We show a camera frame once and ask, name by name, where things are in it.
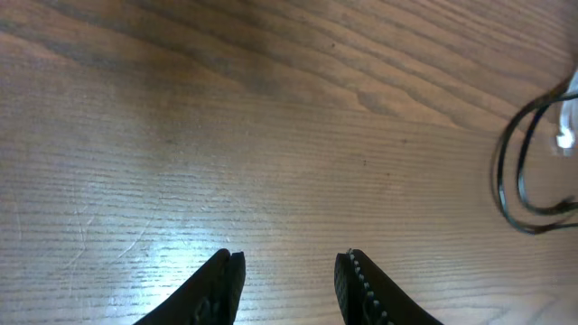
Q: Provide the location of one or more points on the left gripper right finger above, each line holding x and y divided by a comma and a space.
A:
368, 296

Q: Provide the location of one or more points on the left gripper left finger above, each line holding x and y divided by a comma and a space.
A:
210, 296

